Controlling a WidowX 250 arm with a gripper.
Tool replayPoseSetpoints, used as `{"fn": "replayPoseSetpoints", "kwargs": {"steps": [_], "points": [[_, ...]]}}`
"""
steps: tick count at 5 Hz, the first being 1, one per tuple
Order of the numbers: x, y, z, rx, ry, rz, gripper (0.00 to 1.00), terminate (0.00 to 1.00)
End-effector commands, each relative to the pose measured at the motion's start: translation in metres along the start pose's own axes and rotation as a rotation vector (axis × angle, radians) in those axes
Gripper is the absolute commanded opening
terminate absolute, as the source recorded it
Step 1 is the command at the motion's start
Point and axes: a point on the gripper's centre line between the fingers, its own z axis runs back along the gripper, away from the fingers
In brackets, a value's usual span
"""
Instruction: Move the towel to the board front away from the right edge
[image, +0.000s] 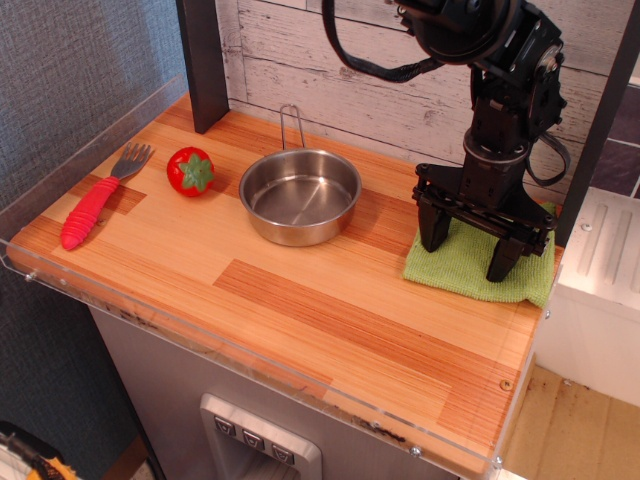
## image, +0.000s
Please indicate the red handled toy fork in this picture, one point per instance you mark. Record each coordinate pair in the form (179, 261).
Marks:
(81, 220)

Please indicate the silver dispenser button panel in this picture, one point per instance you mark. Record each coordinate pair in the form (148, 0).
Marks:
(255, 442)

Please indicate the dark left frame post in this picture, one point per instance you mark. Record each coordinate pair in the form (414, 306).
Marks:
(203, 56)

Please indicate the green towel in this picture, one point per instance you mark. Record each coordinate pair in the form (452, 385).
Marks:
(461, 263)

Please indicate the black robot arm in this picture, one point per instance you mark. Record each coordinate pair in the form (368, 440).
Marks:
(514, 53)

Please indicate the grey toy cabinet front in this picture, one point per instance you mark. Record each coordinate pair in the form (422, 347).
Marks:
(166, 383)

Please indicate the dark frame post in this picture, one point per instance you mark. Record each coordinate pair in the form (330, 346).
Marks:
(610, 101)
(203, 56)

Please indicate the red toy tomato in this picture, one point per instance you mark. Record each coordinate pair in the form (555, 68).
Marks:
(190, 172)

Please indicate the dark right frame post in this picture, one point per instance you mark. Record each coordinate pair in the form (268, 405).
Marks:
(610, 101)

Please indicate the white plastic side unit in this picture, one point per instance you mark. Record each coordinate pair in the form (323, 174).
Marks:
(591, 332)

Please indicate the stainless steel pot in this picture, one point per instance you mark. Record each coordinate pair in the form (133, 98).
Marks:
(300, 197)

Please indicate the yellow black object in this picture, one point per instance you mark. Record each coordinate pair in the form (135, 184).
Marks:
(19, 460)

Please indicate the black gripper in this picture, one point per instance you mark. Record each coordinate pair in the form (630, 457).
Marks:
(487, 193)

